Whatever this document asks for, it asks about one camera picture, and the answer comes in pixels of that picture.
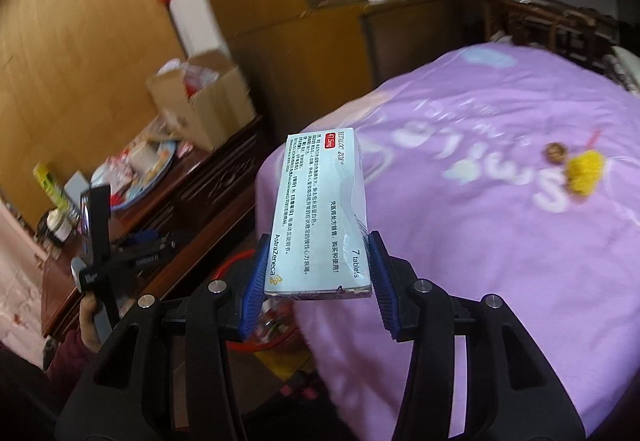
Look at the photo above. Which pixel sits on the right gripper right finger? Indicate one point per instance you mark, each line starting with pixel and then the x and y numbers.
pixel 512 391

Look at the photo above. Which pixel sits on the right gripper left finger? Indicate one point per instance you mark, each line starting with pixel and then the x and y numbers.
pixel 163 373

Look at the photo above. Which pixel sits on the light blue medicine box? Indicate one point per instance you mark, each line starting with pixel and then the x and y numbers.
pixel 319 235

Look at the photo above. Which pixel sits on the brown walnut shell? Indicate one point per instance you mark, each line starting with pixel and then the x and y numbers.
pixel 556 153

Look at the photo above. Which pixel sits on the person's left hand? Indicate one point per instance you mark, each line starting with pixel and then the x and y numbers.
pixel 87 310

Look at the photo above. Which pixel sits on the blue tray of clutter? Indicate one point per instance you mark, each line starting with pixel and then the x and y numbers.
pixel 135 172

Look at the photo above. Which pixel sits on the dark carved wooden dresser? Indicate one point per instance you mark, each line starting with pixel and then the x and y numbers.
pixel 202 203

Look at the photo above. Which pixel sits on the red plastic waste basket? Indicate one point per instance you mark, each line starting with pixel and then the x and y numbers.
pixel 276 330

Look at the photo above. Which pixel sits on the brown cardboard box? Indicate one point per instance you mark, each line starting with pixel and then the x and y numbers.
pixel 203 99

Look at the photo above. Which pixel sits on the wooden glass-door cabinet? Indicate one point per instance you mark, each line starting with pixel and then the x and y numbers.
pixel 306 58

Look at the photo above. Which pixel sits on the white pillow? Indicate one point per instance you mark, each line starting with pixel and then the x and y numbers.
pixel 626 68

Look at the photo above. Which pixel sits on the wooden desk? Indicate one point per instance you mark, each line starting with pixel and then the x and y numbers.
pixel 583 36

